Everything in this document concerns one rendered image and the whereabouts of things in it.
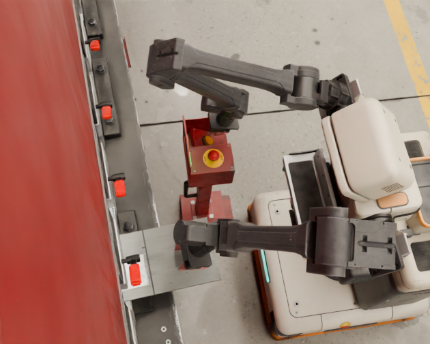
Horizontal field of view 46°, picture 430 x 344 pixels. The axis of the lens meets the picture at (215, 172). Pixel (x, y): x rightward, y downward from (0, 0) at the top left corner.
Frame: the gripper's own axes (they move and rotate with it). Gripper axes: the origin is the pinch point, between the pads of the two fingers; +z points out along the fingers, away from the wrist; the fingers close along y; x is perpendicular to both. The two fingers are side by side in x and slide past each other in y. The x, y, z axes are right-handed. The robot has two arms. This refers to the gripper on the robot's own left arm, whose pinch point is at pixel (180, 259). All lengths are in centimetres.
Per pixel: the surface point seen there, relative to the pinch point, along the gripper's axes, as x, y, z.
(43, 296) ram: -60, 26, -78
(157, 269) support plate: -3.9, 0.8, 6.2
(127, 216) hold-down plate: -4.2, -19.2, 17.0
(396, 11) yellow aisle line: 192, -147, 7
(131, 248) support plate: -9.0, -6.4, 9.0
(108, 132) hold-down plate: -6, -49, 17
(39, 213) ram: -60, 19, -77
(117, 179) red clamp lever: -21.9, -15.1, -14.9
